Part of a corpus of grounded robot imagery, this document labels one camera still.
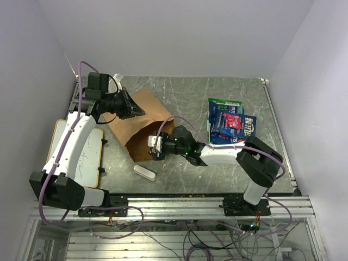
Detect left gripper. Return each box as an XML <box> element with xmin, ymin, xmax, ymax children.
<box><xmin>102</xmin><ymin>86</ymin><xmax>146</xmax><ymax>120</ymax></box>

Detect brown paper bag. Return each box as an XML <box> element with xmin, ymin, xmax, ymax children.
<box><xmin>103</xmin><ymin>89</ymin><xmax>171</xmax><ymax>162</ymax></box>

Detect green Cheetos chips bag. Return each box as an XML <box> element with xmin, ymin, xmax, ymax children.
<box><xmin>206</xmin><ymin>97</ymin><xmax>243</xmax><ymax>142</ymax></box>

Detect blue Burts spicy bag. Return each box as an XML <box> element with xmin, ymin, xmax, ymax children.
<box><xmin>210</xmin><ymin>132</ymin><xmax>245</xmax><ymax>145</ymax></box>

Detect red snack bag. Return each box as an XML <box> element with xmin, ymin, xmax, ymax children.
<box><xmin>222</xmin><ymin>113</ymin><xmax>242</xmax><ymax>129</ymax></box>

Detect blue Kettle chips bag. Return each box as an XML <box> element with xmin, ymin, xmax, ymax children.
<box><xmin>210</xmin><ymin>109</ymin><xmax>257</xmax><ymax>140</ymax></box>

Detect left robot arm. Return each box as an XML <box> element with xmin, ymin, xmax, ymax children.
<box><xmin>29</xmin><ymin>72</ymin><xmax>145</xmax><ymax>216</ymax></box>

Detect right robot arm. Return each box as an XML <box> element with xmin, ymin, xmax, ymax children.
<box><xmin>155</xmin><ymin>126</ymin><xmax>283</xmax><ymax>215</ymax></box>

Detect white eraser block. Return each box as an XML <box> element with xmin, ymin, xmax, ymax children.
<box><xmin>133</xmin><ymin>165</ymin><xmax>156</xmax><ymax>181</ymax></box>

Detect small whiteboard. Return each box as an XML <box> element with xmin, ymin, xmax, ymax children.
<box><xmin>46</xmin><ymin>119</ymin><xmax>104</xmax><ymax>188</ymax></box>

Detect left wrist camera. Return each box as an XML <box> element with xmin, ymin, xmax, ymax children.
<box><xmin>108</xmin><ymin>73</ymin><xmax>123</xmax><ymax>93</ymax></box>

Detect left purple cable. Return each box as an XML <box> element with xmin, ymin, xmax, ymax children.
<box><xmin>38</xmin><ymin>61</ymin><xmax>98</xmax><ymax>225</ymax></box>

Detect aluminium rail frame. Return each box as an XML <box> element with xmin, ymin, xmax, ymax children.
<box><xmin>32</xmin><ymin>191</ymin><xmax>316</xmax><ymax>221</ymax></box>

